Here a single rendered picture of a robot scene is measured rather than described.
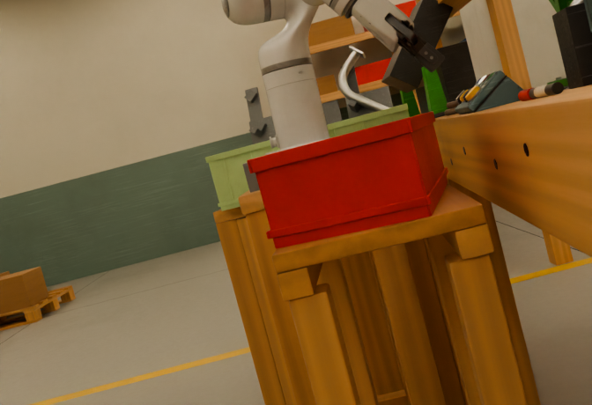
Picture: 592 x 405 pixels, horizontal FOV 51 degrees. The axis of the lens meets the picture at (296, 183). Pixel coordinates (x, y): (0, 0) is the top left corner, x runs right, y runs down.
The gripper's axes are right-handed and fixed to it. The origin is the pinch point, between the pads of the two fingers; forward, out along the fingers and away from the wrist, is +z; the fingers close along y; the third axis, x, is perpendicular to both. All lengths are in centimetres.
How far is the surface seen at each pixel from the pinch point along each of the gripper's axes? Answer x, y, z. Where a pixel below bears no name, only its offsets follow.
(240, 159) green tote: -47, -76, -23
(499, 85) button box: 3.4, 2.1, 11.5
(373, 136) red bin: -16.1, 33.1, 0.7
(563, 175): -7.4, 46.3, 16.5
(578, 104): -4, 55, 11
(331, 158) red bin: -21.5, 31.5, -1.4
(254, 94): -31, -106, -37
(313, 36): 29, -641, -115
